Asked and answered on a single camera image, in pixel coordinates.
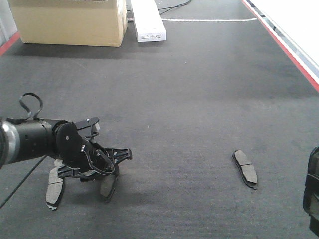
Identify whiteboard panel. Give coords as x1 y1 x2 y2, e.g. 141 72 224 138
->
251 0 319 81

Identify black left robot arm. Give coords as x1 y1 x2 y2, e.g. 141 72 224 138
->
0 99 133 181

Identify cardboard box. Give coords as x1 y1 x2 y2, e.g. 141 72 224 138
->
8 0 128 47

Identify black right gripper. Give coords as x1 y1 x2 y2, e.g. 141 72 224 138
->
303 146 319 237

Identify tangled black cables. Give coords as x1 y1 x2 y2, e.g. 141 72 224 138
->
126 0 194 15

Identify black conveyor mat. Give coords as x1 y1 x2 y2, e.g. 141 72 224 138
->
0 0 319 239

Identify brake pad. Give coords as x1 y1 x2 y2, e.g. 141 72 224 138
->
45 159 65 211
100 174 118 203
232 150 258 190

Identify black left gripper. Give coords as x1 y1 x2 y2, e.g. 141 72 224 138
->
54 117 132 181

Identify long white box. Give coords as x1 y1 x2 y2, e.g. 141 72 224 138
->
131 0 166 42

